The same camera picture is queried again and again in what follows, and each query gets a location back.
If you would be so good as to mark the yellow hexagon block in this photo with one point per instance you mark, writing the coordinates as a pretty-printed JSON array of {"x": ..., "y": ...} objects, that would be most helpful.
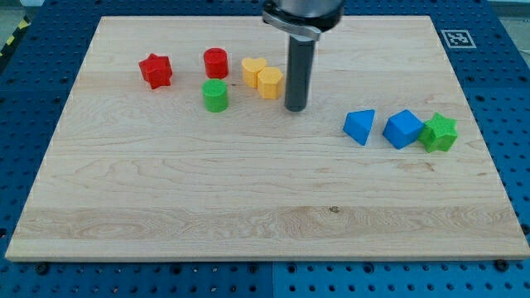
[{"x": 270, "y": 83}]

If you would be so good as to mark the green cylinder block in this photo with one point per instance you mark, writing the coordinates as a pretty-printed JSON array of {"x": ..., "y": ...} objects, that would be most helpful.
[{"x": 215, "y": 95}]

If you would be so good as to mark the yellow heart block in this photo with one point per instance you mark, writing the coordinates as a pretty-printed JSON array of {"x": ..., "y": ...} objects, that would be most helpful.
[{"x": 250, "y": 69}]

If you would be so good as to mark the wooden board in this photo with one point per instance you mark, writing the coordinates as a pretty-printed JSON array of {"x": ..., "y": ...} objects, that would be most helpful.
[{"x": 135, "y": 174}]

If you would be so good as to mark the blue triangle block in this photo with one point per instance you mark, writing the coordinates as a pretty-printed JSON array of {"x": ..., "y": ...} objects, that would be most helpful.
[{"x": 358, "y": 125}]

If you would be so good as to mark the red cylinder block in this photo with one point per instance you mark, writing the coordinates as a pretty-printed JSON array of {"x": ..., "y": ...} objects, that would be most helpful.
[{"x": 216, "y": 63}]

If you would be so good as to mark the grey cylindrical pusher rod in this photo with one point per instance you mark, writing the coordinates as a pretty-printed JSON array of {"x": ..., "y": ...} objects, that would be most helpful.
[{"x": 299, "y": 63}]

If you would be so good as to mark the red star block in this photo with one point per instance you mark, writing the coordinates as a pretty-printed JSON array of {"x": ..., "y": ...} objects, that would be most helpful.
[{"x": 156, "y": 70}]

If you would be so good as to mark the blue cube block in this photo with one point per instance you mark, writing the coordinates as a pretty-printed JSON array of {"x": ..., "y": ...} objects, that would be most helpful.
[{"x": 402, "y": 129}]

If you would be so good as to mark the green star block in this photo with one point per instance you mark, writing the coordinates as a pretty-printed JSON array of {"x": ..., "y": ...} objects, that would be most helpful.
[{"x": 438, "y": 133}]

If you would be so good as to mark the white fiducial marker tag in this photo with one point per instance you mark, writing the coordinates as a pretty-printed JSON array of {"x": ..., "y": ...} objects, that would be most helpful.
[{"x": 458, "y": 39}]

